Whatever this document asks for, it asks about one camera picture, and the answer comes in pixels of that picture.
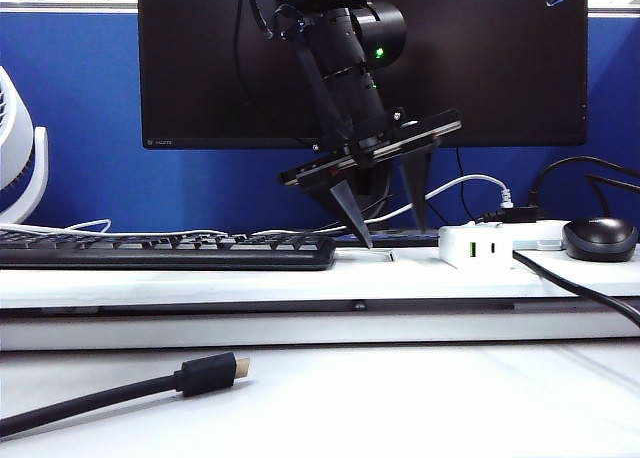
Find black HDMI cable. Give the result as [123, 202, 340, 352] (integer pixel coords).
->
[0, 351, 253, 439]

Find black keyboard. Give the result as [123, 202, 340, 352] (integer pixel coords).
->
[0, 231, 337, 272]

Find black monitor stand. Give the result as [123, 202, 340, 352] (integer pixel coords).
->
[332, 149, 441, 249]

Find black computer mouse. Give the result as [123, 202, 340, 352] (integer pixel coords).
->
[561, 217, 640, 264]

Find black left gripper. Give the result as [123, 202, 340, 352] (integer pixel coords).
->
[278, 106, 464, 251]

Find black plug with looping cable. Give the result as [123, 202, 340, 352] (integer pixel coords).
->
[482, 156, 640, 224]

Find thick black power cable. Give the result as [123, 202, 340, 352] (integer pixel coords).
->
[512, 250, 640, 329]

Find thin black keyboard cable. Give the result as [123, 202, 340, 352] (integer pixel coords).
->
[319, 187, 441, 232]

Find black mouse cable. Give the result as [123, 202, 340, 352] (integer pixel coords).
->
[584, 175, 640, 219]

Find thin black monitor cable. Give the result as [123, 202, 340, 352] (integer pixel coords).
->
[455, 147, 474, 222]

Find white desk fan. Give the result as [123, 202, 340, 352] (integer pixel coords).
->
[0, 65, 51, 227]

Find white power strip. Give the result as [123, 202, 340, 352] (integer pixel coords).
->
[472, 219, 569, 252]

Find black ASUS monitor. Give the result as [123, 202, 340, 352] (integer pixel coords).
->
[137, 0, 590, 152]

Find white charger brick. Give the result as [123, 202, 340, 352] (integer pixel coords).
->
[438, 225, 516, 272]

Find white cable with ribbed plug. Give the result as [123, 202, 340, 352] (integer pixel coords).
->
[252, 174, 514, 238]

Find blue office partition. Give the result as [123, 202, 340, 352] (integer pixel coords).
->
[0, 1, 640, 237]

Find white Type-C charging cable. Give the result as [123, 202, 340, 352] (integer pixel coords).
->
[0, 217, 396, 264]

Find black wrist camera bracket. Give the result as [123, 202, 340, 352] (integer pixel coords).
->
[279, 25, 351, 152]

